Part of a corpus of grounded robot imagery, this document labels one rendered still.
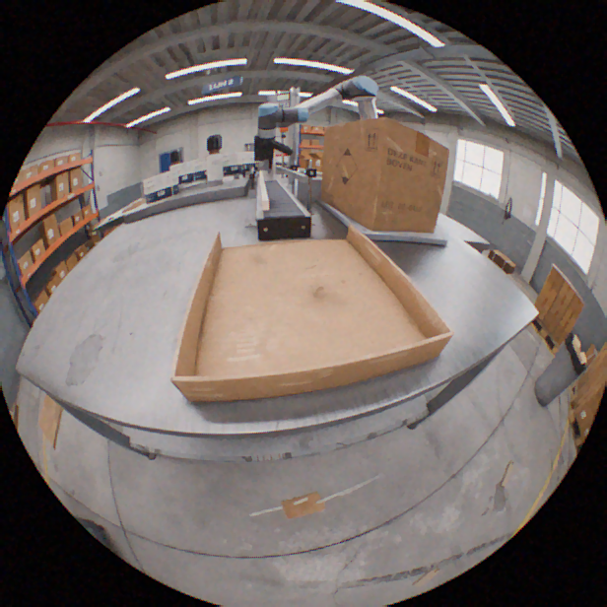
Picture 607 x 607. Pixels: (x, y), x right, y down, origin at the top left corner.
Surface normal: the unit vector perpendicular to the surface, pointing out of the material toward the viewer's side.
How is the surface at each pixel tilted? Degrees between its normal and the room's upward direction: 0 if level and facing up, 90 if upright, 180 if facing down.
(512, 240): 90
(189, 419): 0
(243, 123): 90
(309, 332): 0
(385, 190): 90
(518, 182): 90
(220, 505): 0
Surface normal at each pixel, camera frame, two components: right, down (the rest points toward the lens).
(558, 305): -0.94, 0.19
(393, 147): 0.31, 0.62
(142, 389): 0.04, -0.76
